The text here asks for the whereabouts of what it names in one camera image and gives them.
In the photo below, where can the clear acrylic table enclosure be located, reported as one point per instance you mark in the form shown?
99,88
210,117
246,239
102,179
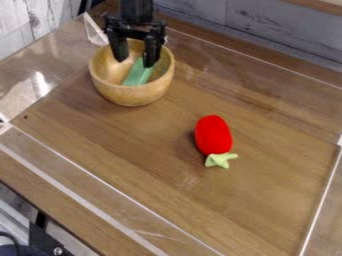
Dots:
116,174

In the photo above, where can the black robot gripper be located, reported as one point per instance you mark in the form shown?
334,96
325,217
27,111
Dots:
120,29

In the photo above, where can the black metal bracket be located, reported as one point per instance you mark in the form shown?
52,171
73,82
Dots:
41,241

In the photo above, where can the green rectangular block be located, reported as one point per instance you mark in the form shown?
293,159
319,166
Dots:
139,74

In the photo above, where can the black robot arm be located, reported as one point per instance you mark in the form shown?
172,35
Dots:
136,10

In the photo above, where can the brown wooden bowl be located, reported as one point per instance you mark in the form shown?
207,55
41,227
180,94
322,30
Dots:
108,75

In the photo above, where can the red plush strawberry toy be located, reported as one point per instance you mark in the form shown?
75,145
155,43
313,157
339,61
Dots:
214,141

